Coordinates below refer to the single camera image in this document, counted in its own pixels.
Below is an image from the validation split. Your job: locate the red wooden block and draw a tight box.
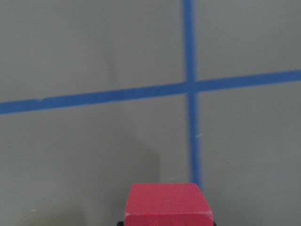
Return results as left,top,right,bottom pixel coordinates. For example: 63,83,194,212
123,183,215,226

